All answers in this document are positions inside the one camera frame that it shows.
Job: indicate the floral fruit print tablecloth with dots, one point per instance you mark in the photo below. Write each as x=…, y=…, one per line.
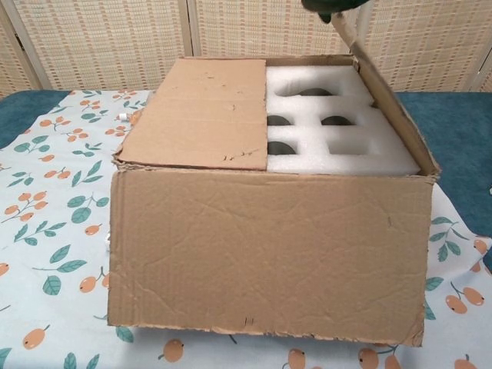
x=57, y=192

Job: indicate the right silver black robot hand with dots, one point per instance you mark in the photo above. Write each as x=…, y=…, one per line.
x=326, y=7

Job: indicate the bamboo folding screen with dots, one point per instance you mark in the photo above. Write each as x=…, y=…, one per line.
x=115, y=38

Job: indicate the large brown cardboard box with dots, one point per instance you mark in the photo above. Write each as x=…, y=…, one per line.
x=269, y=250

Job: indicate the white foam insert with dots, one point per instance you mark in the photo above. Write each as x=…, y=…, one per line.
x=303, y=108

